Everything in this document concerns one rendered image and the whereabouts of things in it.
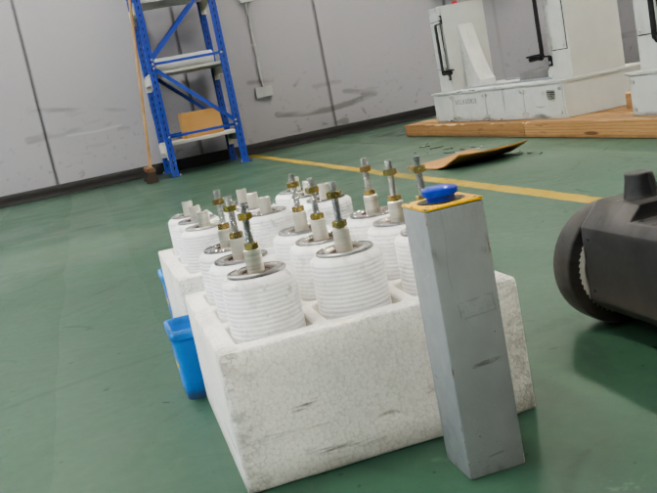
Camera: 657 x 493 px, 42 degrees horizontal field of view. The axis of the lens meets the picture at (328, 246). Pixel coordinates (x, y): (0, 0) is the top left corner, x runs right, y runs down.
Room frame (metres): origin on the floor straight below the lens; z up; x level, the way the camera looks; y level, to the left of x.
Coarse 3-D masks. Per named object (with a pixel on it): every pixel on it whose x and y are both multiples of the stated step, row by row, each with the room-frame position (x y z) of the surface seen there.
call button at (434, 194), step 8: (440, 184) 0.96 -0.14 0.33; (448, 184) 0.95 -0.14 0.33; (424, 192) 0.94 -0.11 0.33; (432, 192) 0.93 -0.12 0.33; (440, 192) 0.93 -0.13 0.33; (448, 192) 0.93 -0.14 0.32; (456, 192) 0.94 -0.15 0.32; (432, 200) 0.94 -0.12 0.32; (440, 200) 0.93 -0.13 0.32; (448, 200) 0.93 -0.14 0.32
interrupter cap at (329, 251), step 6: (330, 246) 1.13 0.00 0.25; (354, 246) 1.11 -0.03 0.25; (360, 246) 1.09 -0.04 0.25; (366, 246) 1.07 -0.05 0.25; (318, 252) 1.10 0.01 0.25; (324, 252) 1.09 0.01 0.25; (330, 252) 1.09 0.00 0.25; (336, 252) 1.08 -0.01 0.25; (342, 252) 1.07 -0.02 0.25; (348, 252) 1.06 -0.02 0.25; (354, 252) 1.06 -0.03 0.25
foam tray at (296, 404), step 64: (192, 320) 1.29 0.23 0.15; (320, 320) 1.05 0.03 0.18; (384, 320) 1.03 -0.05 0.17; (512, 320) 1.07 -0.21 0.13; (256, 384) 0.99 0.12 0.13; (320, 384) 1.01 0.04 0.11; (384, 384) 1.02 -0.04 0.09; (512, 384) 1.06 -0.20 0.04; (256, 448) 0.98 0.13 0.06; (320, 448) 1.00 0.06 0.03; (384, 448) 1.02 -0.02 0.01
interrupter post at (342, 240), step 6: (342, 228) 1.09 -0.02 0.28; (348, 228) 1.10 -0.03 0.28; (336, 234) 1.09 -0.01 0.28; (342, 234) 1.09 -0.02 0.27; (348, 234) 1.09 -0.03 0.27; (336, 240) 1.09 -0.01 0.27; (342, 240) 1.09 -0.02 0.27; (348, 240) 1.09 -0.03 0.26; (336, 246) 1.09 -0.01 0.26; (342, 246) 1.09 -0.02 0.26; (348, 246) 1.09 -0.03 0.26
